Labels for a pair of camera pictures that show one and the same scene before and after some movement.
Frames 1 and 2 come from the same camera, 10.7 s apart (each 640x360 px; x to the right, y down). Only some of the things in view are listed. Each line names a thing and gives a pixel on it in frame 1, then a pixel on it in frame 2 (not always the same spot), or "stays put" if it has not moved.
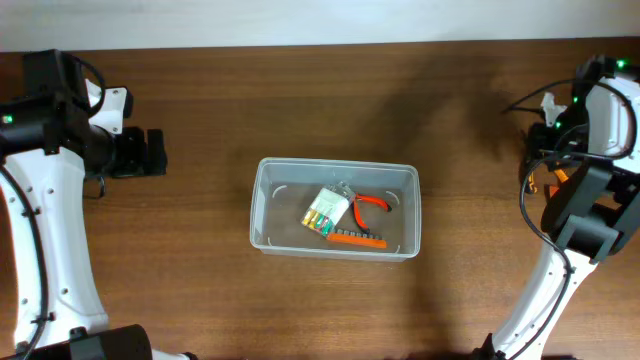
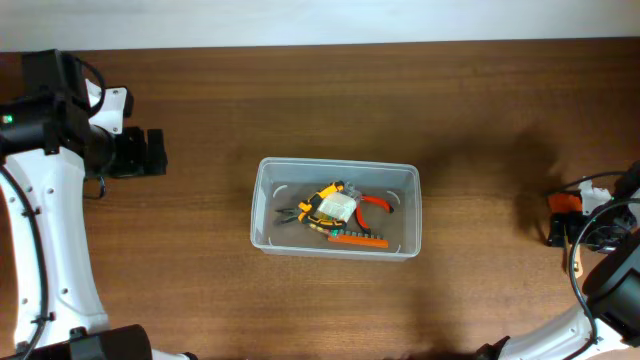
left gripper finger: (157, 160) stays put
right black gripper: (538, 163) to (560, 229)
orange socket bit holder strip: (357, 237) stays put
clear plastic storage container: (283, 190) stays put
